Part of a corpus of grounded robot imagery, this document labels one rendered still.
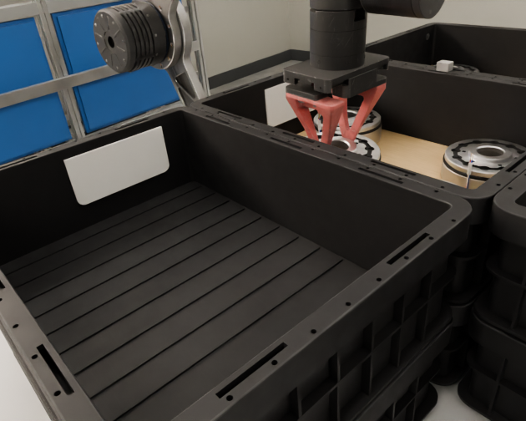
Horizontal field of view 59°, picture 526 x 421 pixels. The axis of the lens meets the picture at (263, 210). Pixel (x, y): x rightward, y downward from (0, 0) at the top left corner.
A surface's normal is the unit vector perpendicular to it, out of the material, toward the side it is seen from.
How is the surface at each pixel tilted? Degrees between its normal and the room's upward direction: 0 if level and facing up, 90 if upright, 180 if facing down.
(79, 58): 90
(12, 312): 0
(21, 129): 90
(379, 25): 90
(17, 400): 0
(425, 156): 0
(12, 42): 90
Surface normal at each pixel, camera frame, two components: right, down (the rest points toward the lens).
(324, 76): -0.06, -0.84
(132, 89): 0.74, 0.30
